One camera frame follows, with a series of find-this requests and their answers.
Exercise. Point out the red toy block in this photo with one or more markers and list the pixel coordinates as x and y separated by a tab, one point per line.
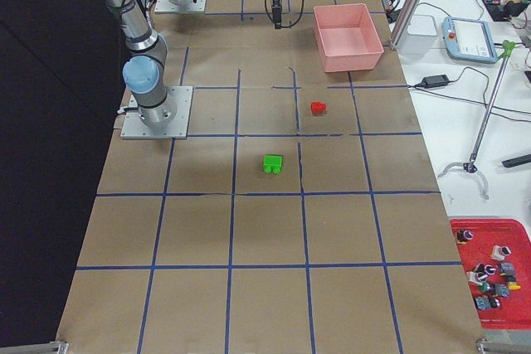
318	108

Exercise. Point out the green toy block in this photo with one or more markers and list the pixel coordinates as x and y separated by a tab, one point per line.
272	163

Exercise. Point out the pink plastic box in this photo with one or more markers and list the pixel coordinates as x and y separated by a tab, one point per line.
346	38

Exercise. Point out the clear plastic container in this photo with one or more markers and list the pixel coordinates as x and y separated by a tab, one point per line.
420	35

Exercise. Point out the black power adapter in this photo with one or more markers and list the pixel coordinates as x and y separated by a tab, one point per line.
434	81

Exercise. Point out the teach pendant tablet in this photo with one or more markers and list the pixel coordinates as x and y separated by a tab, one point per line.
468	40

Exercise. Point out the brown paper table cover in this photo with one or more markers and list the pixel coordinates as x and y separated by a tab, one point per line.
300	215

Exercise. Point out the long reach grabber tool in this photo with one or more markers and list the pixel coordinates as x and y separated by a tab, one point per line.
469	166

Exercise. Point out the red plastic tray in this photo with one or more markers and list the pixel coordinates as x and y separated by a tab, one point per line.
514	312

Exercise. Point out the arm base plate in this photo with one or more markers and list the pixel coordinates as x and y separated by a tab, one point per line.
169	120
180	6

